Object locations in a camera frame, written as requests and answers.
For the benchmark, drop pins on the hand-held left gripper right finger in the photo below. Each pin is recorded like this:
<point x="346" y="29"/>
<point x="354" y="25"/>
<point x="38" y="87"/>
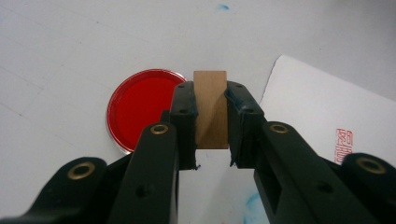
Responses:
<point x="246" y="124"/>

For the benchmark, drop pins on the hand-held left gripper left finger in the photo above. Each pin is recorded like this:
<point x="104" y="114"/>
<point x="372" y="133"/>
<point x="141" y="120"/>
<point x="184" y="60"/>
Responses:
<point x="183" y="124"/>

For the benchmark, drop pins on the small wooden stamp block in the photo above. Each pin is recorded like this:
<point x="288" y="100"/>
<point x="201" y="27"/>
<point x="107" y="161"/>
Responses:
<point x="211" y="109"/>

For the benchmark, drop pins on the round red ink pad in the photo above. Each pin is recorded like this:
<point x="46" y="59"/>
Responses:
<point x="140" y="109"/>

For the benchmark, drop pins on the white paper sheet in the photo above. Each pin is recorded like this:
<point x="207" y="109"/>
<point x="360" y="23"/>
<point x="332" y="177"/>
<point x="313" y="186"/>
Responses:
<point x="305" y="102"/>

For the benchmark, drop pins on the white board table cover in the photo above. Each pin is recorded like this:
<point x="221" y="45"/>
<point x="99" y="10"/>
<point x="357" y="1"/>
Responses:
<point x="62" y="46"/>

